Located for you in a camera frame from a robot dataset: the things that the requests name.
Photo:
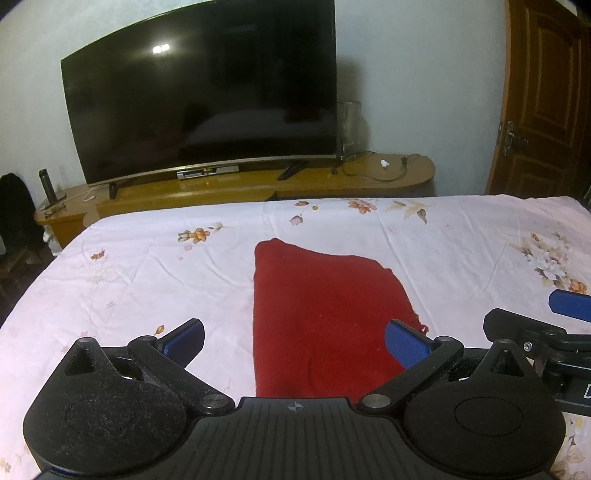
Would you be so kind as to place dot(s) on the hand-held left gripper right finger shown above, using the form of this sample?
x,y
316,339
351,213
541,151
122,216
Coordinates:
x,y
406,345

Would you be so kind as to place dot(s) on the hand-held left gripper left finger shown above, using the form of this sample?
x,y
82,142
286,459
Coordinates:
x,y
185,339

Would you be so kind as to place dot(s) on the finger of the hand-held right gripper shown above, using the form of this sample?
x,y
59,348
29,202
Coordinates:
x,y
521,327
572,304

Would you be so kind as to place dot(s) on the red beaded sweater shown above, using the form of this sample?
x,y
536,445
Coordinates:
x,y
323,300

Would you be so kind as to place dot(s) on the floral pink bedsheet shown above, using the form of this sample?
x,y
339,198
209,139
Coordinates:
x,y
161,277

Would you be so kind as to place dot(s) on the wooden television stand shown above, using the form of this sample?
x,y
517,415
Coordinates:
x,y
240,187

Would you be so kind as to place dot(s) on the clear plastic bottle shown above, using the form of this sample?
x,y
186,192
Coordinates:
x,y
52,241

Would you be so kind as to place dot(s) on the silver set-top box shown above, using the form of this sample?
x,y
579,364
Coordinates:
x,y
207,172

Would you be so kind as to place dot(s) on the wooden chair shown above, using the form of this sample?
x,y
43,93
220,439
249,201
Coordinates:
x,y
21,261

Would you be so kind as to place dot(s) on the small dark object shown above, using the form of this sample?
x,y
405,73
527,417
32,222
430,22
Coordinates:
x,y
54,208

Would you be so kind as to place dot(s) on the black thermos bottle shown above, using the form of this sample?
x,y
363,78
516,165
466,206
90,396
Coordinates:
x,y
47,184

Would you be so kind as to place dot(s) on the brown wooden door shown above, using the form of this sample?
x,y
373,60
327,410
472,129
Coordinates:
x,y
545,92

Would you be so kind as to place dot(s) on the black garment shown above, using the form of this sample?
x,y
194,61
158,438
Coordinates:
x,y
14,207

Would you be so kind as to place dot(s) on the clear glass vase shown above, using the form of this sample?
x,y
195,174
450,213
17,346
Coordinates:
x,y
349,129

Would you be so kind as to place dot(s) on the black curved television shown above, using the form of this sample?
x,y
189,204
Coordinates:
x,y
198,92

